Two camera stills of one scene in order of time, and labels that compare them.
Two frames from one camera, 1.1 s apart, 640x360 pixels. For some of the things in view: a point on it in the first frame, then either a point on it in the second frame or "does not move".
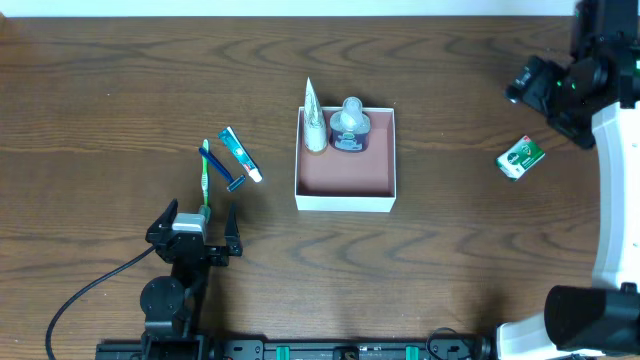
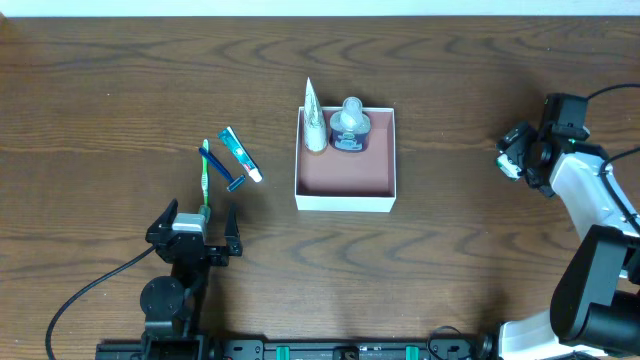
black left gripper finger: x=232 y=235 does not move
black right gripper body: x=536 y=83 -> x=518 y=145
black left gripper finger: x=165 y=222 does not move
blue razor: x=222 y=168 does not move
